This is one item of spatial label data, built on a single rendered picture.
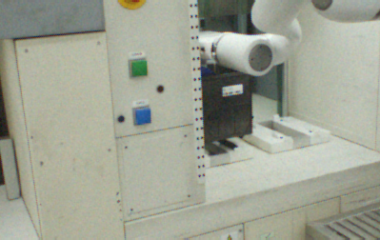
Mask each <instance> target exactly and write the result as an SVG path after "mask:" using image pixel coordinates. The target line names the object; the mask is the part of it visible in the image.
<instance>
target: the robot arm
mask: <svg viewBox="0 0 380 240"><path fill-rule="evenodd" d="M308 2H310V5H311V6H312V8H313V9H314V10H315V11H316V12H318V13H319V14H320V15H322V16H323V17H325V18H328V19H329V20H331V21H334V22H337V23H363V22H369V21H380V0H255V2H254V5H253V7H252V12H251V19H252V23H253V24H254V26H255V27H256V28H258V29H260V30H262V31H263V32H265V33H266V34H262V35H253V36H249V35H243V34H239V33H231V32H225V33H221V34H220V35H219V36H208V37H203V38H199V44H200V59H204V60H214V61H215V62H216V63H217V64H218V65H221V66H223V67H225V68H230V69H232V70H239V71H241V72H245V73H247V74H249V75H255V76H259V75H264V74H265V73H267V72H268V71H269V70H270V68H272V66H273V65H279V64H281V63H283V62H285V61H286V60H288V59H289V57H291V55H292V54H293V52H294V51H295V50H296V48H297V47H298V46H299V44H300V42H301V40H302V31H301V28H300V26H299V23H298V21H297V19H296V17H297V15H299V12H301V11H302V10H303V8H304V7H305V6H306V5H307V4H308Z"/></svg>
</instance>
